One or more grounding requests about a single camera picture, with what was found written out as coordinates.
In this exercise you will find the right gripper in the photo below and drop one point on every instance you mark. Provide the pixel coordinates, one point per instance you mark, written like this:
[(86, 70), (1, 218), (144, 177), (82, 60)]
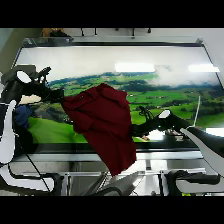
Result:
[(141, 129)]

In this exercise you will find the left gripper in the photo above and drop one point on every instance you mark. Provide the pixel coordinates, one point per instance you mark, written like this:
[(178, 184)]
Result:
[(53, 94)]

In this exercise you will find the dark red shirt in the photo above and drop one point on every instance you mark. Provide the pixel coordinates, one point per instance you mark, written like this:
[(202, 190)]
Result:
[(103, 123)]

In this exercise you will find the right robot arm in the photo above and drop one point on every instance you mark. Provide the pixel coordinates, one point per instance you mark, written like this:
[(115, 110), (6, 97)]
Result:
[(206, 141)]

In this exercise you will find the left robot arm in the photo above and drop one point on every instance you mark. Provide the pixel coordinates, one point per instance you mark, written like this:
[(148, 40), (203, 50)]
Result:
[(10, 90)]

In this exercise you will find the white garment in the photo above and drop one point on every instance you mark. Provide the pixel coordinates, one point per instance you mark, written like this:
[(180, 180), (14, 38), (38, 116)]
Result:
[(30, 99)]

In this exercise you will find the blue garment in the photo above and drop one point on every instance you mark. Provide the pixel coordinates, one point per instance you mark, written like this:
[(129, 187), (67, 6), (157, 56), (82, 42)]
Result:
[(22, 116)]

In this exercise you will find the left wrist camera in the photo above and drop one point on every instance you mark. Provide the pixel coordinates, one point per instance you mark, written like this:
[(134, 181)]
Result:
[(43, 74)]

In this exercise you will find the silver frame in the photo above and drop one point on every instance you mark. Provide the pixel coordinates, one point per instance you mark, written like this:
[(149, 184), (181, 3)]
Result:
[(83, 156)]

